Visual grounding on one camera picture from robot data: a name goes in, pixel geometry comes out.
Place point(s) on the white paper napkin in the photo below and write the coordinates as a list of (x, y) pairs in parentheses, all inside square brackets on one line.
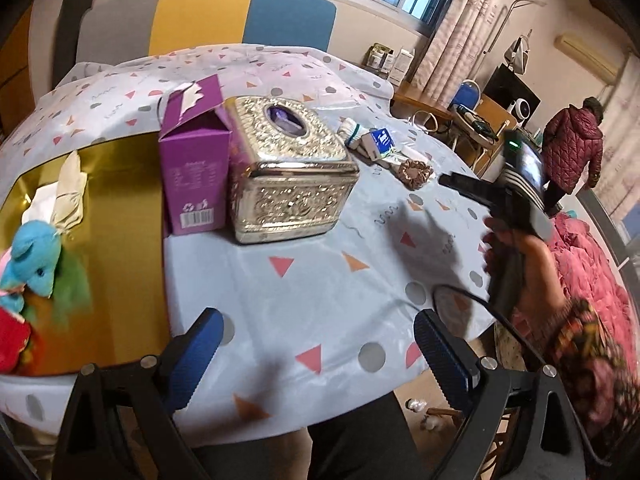
[(40, 202)]

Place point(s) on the person's right hand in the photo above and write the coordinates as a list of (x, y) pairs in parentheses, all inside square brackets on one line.
[(542, 280)]

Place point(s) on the person's right forearm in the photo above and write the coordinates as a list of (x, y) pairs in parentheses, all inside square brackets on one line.
[(600, 385)]

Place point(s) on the white round fan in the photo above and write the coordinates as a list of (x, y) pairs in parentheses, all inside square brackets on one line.
[(521, 112)]

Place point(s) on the white socks with blue stripe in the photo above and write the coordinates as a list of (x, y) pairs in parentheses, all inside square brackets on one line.
[(352, 132)]

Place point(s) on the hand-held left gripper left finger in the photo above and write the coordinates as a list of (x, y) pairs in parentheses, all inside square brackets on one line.
[(195, 355)]

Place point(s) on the tall white box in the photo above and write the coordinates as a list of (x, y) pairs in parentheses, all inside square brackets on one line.
[(401, 66)]

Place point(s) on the printed curtain panel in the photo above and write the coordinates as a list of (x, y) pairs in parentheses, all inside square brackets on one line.
[(455, 35)]

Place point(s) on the blue plush toy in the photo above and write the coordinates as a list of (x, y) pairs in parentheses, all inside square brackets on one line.
[(35, 255)]

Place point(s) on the beige cloth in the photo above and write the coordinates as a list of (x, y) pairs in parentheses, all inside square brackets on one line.
[(70, 195)]

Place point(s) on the black monitor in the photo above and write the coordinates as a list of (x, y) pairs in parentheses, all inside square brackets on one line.
[(500, 85)]

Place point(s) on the hanging steam iron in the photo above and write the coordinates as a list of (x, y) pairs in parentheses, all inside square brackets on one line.
[(520, 52)]

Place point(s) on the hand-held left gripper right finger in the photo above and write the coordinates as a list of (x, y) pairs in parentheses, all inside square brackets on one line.
[(445, 355)]

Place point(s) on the person's dark pants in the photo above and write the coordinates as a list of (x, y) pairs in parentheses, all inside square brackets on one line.
[(350, 450)]

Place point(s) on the wooden wardrobe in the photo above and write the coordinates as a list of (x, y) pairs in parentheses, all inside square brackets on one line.
[(12, 60)]

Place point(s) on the purple carton box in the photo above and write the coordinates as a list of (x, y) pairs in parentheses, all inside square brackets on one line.
[(195, 180)]

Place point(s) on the gold tin tray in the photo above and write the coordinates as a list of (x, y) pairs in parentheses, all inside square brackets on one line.
[(125, 260)]

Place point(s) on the black hair tool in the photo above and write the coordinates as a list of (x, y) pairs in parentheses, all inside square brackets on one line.
[(475, 120)]

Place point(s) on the blue tissue packet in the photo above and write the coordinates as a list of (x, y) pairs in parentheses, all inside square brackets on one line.
[(380, 140)]

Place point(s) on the grey yellow blue chair back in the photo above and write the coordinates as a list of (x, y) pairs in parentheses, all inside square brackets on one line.
[(200, 15)]

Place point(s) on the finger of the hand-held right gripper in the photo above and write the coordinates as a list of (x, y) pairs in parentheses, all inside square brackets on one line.
[(467, 187)]

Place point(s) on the pink quilt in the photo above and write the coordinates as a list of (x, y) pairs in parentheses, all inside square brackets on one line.
[(595, 260)]

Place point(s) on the air conditioner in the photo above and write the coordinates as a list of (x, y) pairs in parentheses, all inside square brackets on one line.
[(587, 55)]

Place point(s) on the gold embossed tissue box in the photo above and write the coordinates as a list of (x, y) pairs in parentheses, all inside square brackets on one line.
[(290, 200)]

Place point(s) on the patterned plastic tablecloth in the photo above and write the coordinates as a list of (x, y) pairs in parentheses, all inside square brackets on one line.
[(325, 285)]

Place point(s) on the wooden side desk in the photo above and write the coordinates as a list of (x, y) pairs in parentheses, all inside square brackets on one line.
[(415, 97)]

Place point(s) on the brown satin scrunchie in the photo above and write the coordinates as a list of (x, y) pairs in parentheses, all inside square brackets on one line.
[(415, 174)]

